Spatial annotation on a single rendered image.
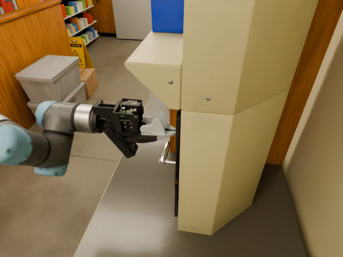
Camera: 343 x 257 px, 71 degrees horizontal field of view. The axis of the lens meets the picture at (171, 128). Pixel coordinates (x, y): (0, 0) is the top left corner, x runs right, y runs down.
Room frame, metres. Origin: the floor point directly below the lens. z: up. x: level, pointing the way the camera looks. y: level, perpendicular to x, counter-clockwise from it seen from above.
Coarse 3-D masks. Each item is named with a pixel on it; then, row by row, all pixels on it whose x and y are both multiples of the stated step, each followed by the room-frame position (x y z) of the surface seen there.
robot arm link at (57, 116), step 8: (40, 104) 0.53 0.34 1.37; (48, 104) 0.53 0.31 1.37; (56, 104) 0.53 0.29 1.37; (64, 104) 0.53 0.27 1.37; (72, 104) 0.53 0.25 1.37; (40, 112) 0.51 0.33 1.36; (48, 112) 0.51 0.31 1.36; (56, 112) 0.51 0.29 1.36; (64, 112) 0.50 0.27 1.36; (72, 112) 0.50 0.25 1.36; (40, 120) 0.50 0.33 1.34; (48, 120) 0.49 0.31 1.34; (56, 120) 0.49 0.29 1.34; (64, 120) 0.49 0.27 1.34; (72, 120) 0.49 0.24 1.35; (48, 128) 0.48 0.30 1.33; (56, 128) 0.48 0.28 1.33; (64, 128) 0.48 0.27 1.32; (72, 128) 0.49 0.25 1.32
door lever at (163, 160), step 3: (168, 141) 0.57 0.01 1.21; (165, 144) 0.56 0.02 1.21; (168, 144) 0.56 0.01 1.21; (165, 147) 0.54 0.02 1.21; (168, 147) 0.55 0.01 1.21; (165, 150) 0.53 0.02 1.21; (168, 150) 0.54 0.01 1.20; (162, 153) 0.52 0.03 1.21; (165, 153) 0.52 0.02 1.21; (162, 156) 0.51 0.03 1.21; (165, 156) 0.51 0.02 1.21; (159, 159) 0.50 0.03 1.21; (162, 159) 0.49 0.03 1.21; (165, 159) 0.50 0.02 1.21; (159, 162) 0.49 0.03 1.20; (162, 162) 0.49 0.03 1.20; (165, 162) 0.49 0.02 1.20; (168, 162) 0.49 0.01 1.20; (171, 162) 0.49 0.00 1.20; (174, 162) 0.48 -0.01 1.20
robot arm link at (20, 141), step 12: (0, 120) 0.40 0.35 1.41; (0, 132) 0.35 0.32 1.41; (12, 132) 0.35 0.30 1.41; (24, 132) 0.38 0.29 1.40; (0, 144) 0.34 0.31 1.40; (12, 144) 0.34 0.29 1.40; (24, 144) 0.35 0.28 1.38; (36, 144) 0.38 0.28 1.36; (48, 144) 0.41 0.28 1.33; (0, 156) 0.32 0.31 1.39; (12, 156) 0.33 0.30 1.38; (24, 156) 0.35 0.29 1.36; (36, 156) 0.37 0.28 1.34; (48, 156) 0.40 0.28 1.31
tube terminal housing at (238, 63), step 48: (192, 0) 0.43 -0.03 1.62; (240, 0) 0.42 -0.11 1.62; (288, 0) 0.47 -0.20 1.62; (192, 48) 0.43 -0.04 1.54; (240, 48) 0.42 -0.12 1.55; (288, 48) 0.50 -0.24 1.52; (192, 96) 0.43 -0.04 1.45; (240, 96) 0.42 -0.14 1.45; (192, 144) 0.43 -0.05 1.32; (240, 144) 0.44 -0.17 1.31; (192, 192) 0.43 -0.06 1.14; (240, 192) 0.48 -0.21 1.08
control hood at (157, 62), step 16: (144, 48) 0.53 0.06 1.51; (160, 48) 0.53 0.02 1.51; (176, 48) 0.53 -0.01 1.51; (128, 64) 0.45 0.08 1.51; (144, 64) 0.45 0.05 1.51; (160, 64) 0.44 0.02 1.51; (176, 64) 0.44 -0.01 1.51; (144, 80) 0.45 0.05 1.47; (160, 80) 0.44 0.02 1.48; (176, 80) 0.44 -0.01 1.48; (160, 96) 0.44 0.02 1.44; (176, 96) 0.44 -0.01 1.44
